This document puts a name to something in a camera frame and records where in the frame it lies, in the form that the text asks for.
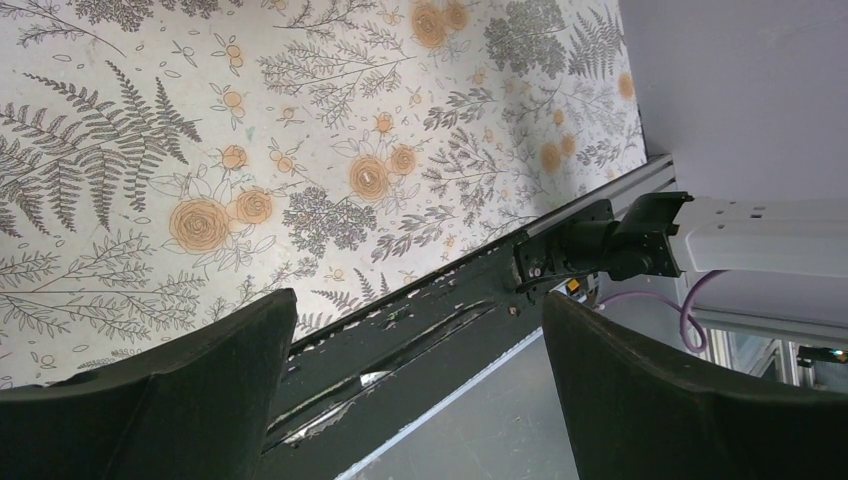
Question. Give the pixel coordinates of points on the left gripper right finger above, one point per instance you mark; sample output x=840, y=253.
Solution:
x=636, y=408

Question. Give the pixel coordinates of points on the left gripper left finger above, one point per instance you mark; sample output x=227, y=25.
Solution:
x=196, y=407

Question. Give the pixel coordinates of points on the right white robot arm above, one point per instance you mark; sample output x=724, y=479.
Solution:
x=671, y=233

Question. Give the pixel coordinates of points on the floral patterned table mat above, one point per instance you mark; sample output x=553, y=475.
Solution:
x=166, y=163

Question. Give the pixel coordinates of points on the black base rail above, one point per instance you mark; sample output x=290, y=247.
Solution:
x=349, y=388

